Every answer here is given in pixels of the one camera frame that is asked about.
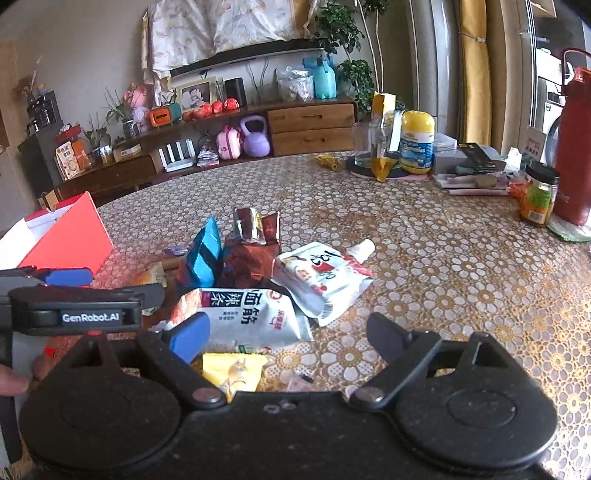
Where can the purple candy wrapper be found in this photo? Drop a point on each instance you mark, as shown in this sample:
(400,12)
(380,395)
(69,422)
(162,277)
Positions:
(175,251)

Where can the red and white paper box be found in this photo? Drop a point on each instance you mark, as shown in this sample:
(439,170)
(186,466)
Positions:
(69,240)

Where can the clear plastic bag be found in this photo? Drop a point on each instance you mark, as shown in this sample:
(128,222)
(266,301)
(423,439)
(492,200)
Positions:
(295,85)

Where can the purple kettlebell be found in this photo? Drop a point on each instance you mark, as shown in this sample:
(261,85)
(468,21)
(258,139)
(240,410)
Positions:
(255,141)

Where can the red-brown foil snack packet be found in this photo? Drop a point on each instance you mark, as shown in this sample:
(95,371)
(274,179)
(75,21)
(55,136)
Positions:
(249,263)

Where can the white spouted drink pouch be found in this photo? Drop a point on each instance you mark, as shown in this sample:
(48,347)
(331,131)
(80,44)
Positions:
(318,286)

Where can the floral cloth cover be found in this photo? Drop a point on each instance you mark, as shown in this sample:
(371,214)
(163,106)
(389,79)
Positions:
(221,27)

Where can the orange toy box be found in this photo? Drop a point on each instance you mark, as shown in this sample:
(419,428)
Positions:
(159,116)

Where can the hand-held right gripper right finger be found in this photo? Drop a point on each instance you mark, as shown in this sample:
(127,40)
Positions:
(388,337)

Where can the yellow curtain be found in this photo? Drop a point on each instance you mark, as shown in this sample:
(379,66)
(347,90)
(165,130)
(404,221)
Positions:
(475,74)

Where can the pink doll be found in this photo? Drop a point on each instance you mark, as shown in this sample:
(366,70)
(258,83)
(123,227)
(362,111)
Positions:
(136,98)

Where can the jar with green label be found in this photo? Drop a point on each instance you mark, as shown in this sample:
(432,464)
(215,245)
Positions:
(538,198)

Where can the yellow crumpled wrapper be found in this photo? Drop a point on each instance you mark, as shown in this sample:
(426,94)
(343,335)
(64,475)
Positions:
(327,161)

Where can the red water bottle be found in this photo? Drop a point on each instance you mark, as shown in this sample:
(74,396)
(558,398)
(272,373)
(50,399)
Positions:
(572,161)

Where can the clear glass jar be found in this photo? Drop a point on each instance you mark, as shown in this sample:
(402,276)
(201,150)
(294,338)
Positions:
(364,145)

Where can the red gift box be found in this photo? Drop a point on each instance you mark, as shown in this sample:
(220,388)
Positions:
(69,134)

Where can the green potted tree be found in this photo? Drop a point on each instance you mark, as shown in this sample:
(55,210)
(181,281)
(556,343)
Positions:
(339,25)

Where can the pink small wrapper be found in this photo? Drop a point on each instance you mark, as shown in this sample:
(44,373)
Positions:
(298,383)

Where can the black side cabinet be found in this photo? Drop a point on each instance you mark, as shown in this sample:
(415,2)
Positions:
(39,159)

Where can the white washing machine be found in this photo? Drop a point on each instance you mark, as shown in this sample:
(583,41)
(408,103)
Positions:
(549,120)

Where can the white tissue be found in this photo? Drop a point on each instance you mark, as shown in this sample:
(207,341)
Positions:
(513,159)

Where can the black speaker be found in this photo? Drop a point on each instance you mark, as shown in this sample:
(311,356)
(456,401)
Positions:
(235,91)

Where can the white photo frame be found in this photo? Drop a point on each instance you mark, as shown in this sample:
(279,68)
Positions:
(196,94)

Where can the dried flower bouquet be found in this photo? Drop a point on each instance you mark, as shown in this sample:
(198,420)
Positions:
(34,85)

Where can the round dark tray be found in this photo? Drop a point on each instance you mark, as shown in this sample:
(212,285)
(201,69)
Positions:
(358,171)

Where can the small cardboard box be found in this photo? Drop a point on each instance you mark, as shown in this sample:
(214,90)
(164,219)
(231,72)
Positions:
(127,151)

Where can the teal plastic jug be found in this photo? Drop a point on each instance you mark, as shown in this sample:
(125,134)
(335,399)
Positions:
(325,81)

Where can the person's left hand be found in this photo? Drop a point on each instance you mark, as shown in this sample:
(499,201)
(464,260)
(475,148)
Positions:
(11,381)

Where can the stack of small cards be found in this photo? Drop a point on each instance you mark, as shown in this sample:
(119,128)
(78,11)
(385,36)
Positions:
(207,158)

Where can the white and red snack packet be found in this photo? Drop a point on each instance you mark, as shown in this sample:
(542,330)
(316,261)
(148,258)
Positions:
(258,318)

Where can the black television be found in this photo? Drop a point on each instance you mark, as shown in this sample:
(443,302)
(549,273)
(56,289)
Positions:
(240,56)

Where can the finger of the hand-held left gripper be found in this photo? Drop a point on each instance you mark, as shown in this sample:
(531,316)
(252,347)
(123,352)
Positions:
(92,302)
(69,277)

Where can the pink toy backpack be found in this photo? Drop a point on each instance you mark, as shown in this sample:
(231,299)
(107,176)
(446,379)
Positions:
(228,144)

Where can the brown carton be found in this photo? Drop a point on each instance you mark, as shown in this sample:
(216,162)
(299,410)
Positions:
(50,199)

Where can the wooden television cabinet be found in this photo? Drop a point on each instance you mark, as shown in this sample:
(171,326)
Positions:
(129,173)

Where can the wooden stick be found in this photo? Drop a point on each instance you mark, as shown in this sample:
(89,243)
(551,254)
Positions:
(168,263)

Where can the small potted plant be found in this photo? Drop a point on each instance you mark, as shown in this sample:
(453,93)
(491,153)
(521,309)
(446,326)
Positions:
(122,115)

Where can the pale small snack packet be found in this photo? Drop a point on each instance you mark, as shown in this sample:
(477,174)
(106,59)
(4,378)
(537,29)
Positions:
(154,276)

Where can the clear plastic case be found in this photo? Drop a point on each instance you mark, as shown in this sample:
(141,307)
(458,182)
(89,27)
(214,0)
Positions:
(445,142)

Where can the blue snack packet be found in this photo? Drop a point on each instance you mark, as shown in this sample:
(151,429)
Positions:
(203,258)

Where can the black box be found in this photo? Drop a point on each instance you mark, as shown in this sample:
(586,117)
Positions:
(480,154)

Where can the black coffee machine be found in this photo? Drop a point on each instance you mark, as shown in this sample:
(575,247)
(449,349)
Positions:
(44,110)

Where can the orange and white snack box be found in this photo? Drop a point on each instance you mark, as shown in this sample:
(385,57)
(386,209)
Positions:
(67,161)

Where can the white router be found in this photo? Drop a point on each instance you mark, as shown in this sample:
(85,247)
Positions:
(178,159)

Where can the green coaster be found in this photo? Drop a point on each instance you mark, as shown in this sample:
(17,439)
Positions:
(568,232)

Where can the yellow and white snack bag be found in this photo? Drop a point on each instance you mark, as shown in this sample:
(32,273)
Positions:
(385,120)

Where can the white card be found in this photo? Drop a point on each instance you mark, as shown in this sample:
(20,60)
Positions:
(531,143)

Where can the grey curtain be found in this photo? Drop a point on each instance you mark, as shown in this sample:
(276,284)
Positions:
(431,60)

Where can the orange small packet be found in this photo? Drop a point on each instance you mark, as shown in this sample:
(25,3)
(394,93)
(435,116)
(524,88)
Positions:
(516,189)

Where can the grey box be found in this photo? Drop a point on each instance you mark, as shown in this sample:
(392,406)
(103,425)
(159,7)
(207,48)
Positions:
(445,162)

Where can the yellow snack packet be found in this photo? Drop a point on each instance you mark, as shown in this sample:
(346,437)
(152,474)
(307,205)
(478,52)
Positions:
(221,364)

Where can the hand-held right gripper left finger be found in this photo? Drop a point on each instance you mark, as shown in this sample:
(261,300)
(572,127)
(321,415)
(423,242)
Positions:
(189,337)

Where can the white bottle with yellow lid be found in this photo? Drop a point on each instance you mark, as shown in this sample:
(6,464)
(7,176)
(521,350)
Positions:
(417,143)

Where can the wooden cabinet drawer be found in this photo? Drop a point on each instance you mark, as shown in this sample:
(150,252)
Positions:
(314,142)
(309,117)

